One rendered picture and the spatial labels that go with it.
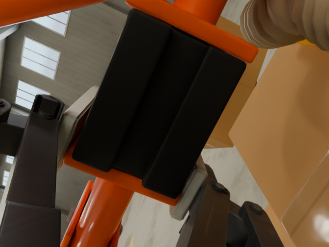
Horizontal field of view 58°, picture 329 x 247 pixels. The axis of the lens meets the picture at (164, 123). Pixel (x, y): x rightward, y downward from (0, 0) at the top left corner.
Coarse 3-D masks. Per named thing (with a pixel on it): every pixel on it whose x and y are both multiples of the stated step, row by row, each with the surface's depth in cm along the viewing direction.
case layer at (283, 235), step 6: (264, 210) 113; (270, 210) 109; (270, 216) 108; (276, 216) 105; (276, 222) 103; (276, 228) 102; (282, 228) 99; (282, 234) 98; (282, 240) 97; (288, 240) 94; (288, 246) 93; (294, 246) 91
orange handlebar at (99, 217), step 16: (176, 0) 13; (192, 0) 13; (208, 0) 13; (224, 0) 13; (208, 16) 13; (96, 192) 16; (112, 192) 15; (128, 192) 16; (80, 208) 18; (96, 208) 16; (112, 208) 16; (80, 224) 16; (96, 224) 16; (112, 224) 16; (64, 240) 16; (80, 240) 16; (96, 240) 16; (112, 240) 17
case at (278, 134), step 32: (288, 64) 31; (320, 64) 26; (256, 96) 36; (288, 96) 29; (320, 96) 24; (256, 128) 32; (288, 128) 26; (320, 128) 22; (256, 160) 29; (288, 160) 24; (320, 160) 21; (288, 192) 23; (320, 192) 20; (288, 224) 21; (320, 224) 18
